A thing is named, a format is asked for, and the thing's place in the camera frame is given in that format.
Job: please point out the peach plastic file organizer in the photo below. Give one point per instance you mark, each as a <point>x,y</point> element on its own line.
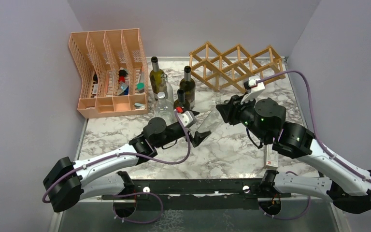
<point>97,52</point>

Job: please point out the green bottle black cap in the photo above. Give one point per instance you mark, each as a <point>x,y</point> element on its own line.
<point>181,101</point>

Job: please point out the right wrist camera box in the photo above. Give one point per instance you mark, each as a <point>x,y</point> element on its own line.
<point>253,88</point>

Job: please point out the green bottle silver cap rear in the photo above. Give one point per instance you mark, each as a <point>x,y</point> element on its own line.
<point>155,76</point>

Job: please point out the small white red box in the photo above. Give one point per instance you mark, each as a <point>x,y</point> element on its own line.
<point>271,158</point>

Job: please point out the small items in organizer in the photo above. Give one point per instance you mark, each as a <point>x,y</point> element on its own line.
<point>116,94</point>

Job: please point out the squat clear glass bottle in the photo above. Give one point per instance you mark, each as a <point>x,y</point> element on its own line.
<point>163,108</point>

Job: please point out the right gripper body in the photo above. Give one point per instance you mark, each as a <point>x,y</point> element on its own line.
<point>238,113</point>

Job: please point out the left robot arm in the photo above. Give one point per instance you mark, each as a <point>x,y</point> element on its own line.
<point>69,181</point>

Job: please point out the wooden lattice wine rack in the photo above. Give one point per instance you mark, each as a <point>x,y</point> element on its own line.
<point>219,70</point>

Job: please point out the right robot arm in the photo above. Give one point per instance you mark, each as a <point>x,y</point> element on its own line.
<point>343,184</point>

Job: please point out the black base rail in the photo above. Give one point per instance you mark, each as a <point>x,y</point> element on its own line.
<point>193,194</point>

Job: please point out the green bottle silver cap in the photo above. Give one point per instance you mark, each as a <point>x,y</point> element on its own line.
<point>155,76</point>
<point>189,86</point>

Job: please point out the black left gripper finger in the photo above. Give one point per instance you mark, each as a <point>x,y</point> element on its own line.
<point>194,113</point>
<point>201,137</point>

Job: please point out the slim clear glass bottle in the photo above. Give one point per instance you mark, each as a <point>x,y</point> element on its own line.
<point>166,87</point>

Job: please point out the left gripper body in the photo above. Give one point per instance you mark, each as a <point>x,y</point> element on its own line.
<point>179,134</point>

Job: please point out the green bottle silver cap front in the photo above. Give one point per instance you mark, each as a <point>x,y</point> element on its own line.
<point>189,86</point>

